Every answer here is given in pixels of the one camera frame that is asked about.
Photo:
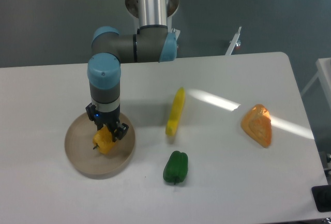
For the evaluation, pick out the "beige round plate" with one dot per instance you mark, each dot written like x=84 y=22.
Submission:
x=90 y=162

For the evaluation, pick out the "orange pumpkin slice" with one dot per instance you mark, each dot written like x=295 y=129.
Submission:
x=257 y=124

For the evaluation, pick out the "black device at table edge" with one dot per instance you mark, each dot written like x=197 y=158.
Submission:
x=321 y=195

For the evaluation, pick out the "yellow bell pepper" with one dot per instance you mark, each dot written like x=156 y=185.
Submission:
x=103 y=141

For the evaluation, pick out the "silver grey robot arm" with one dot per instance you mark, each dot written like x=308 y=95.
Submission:
x=153 y=42

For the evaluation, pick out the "white side table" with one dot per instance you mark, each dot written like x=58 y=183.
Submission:
x=323 y=74

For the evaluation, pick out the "yellow corn cob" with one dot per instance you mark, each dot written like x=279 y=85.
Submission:
x=176 y=112

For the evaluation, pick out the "green bell pepper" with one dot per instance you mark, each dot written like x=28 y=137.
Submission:
x=176 y=168

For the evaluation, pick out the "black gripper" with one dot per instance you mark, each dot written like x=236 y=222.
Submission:
x=109 y=119

